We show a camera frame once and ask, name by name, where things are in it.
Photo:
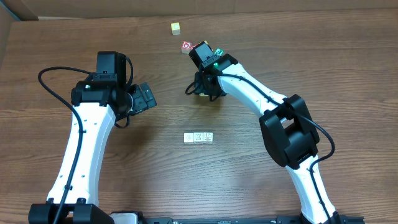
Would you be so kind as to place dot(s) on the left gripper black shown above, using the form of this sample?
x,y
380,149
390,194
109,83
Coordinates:
x,y
140,103

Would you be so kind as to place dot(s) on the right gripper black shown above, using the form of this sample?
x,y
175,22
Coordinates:
x,y
200,86

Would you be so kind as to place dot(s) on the white block single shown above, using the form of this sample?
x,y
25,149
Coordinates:
x,y
188,138

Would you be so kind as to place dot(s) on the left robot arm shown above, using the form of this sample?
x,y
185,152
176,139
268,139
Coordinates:
x,y
97,103

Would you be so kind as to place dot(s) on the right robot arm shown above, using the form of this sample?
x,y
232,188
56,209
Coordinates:
x,y
290,135

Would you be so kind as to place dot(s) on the green wooden block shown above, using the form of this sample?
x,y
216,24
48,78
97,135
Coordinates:
x,y
219,52

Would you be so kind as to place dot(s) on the red O wooden block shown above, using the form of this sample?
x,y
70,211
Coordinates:
x,y
186,47

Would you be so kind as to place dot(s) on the far yellow wooden block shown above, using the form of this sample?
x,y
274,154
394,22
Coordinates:
x,y
175,28

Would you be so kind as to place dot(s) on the cardboard box back edge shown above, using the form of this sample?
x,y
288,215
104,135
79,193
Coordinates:
x,y
34,9

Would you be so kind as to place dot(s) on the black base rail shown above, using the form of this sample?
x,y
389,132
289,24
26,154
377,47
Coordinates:
x,y
167,220

